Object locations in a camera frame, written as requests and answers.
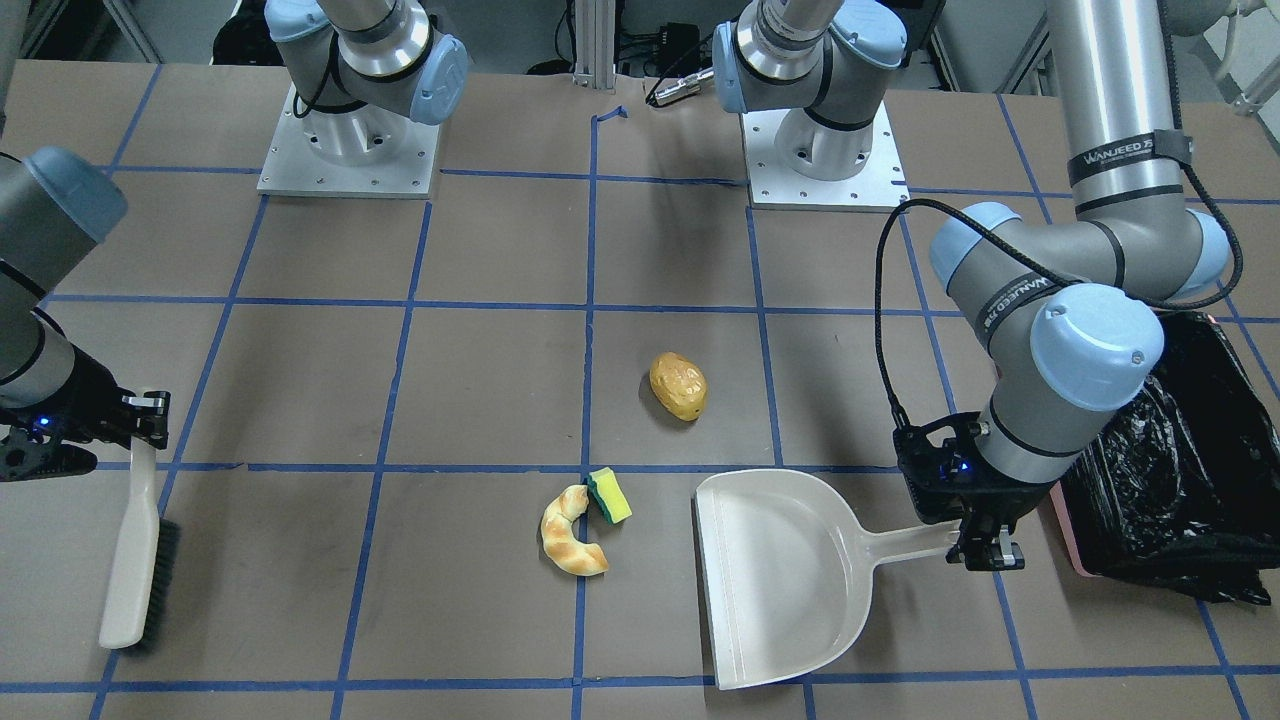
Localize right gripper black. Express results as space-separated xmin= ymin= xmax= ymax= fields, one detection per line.
xmin=1 ymin=347 xmax=172 ymax=482

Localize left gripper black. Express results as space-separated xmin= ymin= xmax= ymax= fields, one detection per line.
xmin=893 ymin=413 xmax=1050 ymax=571

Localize beige hand brush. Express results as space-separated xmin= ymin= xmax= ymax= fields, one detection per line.
xmin=99 ymin=438 xmax=180 ymax=653

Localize beige plastic dustpan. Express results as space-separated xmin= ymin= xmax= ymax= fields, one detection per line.
xmin=692 ymin=468 xmax=959 ymax=691

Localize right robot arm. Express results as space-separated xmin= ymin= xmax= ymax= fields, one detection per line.
xmin=1 ymin=1 xmax=470 ymax=482

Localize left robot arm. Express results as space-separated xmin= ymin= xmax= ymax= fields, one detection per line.
xmin=710 ymin=1 xmax=1242 ymax=571

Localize bin with black bag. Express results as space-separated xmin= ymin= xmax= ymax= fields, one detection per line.
xmin=1053 ymin=313 xmax=1279 ymax=606

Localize toy potato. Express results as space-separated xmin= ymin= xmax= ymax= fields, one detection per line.
xmin=648 ymin=351 xmax=709 ymax=421

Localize yellow green sponge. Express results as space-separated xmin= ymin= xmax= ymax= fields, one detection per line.
xmin=586 ymin=468 xmax=634 ymax=525

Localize toy croissant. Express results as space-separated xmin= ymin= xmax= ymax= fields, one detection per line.
xmin=540 ymin=484 xmax=611 ymax=577

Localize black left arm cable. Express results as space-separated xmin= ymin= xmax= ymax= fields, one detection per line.
xmin=876 ymin=199 xmax=1082 ymax=430

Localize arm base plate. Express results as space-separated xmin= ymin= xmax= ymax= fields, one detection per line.
xmin=257 ymin=86 xmax=440 ymax=200
xmin=740 ymin=104 xmax=910 ymax=213

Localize aluminium frame post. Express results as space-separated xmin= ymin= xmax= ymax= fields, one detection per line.
xmin=570 ymin=0 xmax=618 ymax=94

